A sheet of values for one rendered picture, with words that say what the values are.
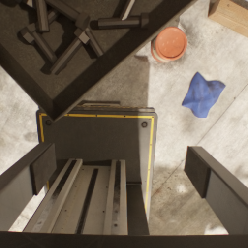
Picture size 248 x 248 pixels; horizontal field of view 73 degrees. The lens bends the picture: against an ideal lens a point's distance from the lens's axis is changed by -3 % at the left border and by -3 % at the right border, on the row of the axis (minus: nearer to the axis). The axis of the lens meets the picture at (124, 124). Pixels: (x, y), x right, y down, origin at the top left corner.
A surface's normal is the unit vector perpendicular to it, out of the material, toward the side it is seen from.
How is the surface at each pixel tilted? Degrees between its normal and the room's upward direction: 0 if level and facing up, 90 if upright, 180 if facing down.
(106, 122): 0
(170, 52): 0
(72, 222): 90
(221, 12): 0
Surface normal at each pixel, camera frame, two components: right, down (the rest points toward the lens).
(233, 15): 0.01, 0.26
